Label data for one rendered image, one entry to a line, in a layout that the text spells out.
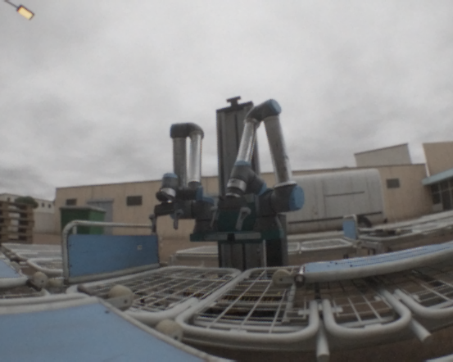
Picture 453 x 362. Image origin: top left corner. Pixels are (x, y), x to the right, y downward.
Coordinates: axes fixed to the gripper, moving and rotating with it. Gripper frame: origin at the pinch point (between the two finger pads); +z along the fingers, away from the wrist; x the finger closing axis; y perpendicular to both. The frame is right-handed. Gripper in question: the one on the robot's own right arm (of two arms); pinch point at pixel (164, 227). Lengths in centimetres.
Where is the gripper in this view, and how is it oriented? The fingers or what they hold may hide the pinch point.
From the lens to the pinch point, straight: 122.5
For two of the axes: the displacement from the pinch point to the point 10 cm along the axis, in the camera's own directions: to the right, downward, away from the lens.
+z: 0.5, 8.0, -6.0
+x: -9.6, 2.1, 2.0
